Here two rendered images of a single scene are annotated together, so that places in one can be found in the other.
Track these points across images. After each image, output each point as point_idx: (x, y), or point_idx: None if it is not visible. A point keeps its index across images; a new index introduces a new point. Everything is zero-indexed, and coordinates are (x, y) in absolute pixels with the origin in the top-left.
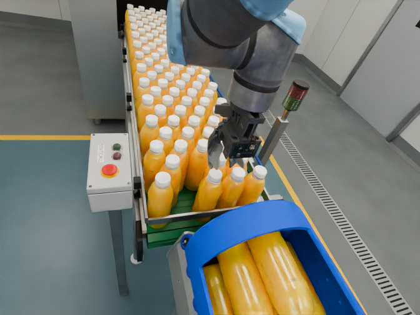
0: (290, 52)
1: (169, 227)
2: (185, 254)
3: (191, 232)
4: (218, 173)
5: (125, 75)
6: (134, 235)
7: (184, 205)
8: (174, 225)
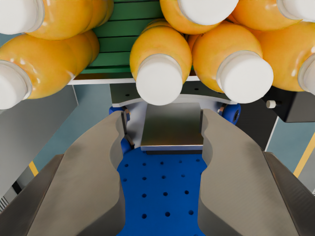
0: None
1: (102, 62)
2: None
3: (126, 101)
4: (168, 86)
5: None
6: None
7: (129, 16)
8: (109, 58)
